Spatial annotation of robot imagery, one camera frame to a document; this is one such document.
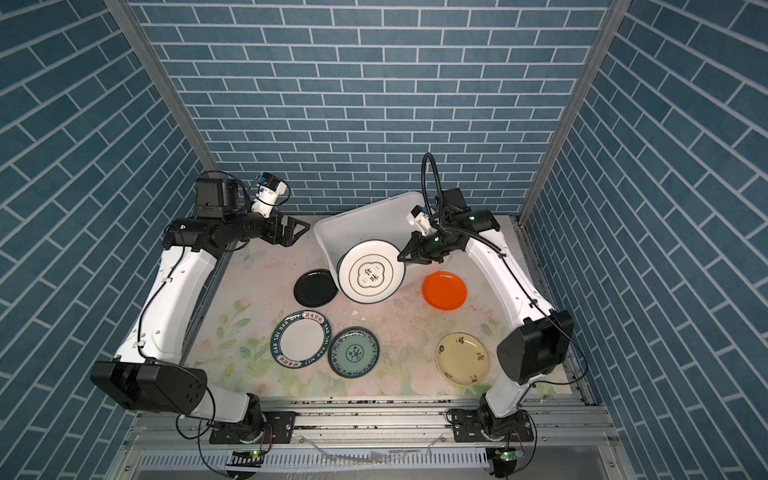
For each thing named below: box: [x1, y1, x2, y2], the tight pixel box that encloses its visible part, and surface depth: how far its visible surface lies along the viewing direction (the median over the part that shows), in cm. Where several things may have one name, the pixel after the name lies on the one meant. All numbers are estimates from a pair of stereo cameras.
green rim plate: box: [270, 310, 332, 369], surface depth 89 cm
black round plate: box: [293, 269, 338, 308], surface depth 98 cm
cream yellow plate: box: [435, 332, 490, 386], surface depth 86 cm
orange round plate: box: [421, 271, 467, 311], surface depth 101 cm
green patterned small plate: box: [328, 326, 380, 379], surface depth 88 cm
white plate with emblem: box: [336, 239, 406, 304], surface depth 77 cm
